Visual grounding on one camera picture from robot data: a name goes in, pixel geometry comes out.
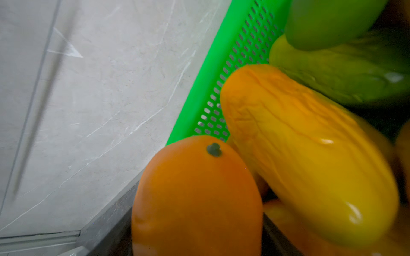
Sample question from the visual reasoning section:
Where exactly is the yellow mango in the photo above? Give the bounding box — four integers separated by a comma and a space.
220, 64, 399, 247

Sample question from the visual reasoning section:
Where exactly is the green mango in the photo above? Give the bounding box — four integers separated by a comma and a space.
285, 0, 388, 51
269, 28, 410, 108

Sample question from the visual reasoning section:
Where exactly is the green plastic basket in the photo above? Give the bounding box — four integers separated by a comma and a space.
167, 0, 291, 145

